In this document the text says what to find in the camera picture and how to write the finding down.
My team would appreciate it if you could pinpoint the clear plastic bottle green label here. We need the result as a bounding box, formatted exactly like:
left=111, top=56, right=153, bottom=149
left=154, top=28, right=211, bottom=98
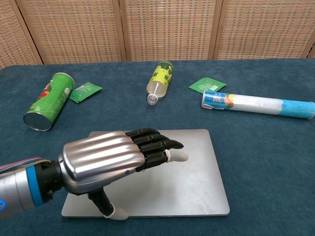
left=146, top=60, right=174, bottom=106

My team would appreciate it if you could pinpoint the white blue plastic wrap roll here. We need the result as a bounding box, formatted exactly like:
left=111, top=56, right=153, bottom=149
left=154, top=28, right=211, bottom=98
left=201, top=91, right=315, bottom=120

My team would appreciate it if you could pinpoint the silver laptop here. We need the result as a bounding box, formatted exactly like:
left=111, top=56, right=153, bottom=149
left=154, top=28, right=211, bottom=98
left=61, top=129, right=230, bottom=218

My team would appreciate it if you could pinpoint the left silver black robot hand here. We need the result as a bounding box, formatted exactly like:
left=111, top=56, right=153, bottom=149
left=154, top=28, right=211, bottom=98
left=58, top=127, right=189, bottom=220

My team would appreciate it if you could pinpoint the green foil packet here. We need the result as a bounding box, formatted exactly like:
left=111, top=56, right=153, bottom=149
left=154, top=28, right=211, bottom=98
left=189, top=76, right=227, bottom=93
left=69, top=82, right=103, bottom=105

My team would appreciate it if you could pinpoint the green chips can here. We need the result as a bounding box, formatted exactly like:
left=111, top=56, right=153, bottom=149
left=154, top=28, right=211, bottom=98
left=23, top=72, right=75, bottom=132

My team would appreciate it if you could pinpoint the woven bamboo folding screen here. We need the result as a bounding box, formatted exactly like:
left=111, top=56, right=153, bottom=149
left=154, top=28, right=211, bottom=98
left=0, top=0, right=315, bottom=70

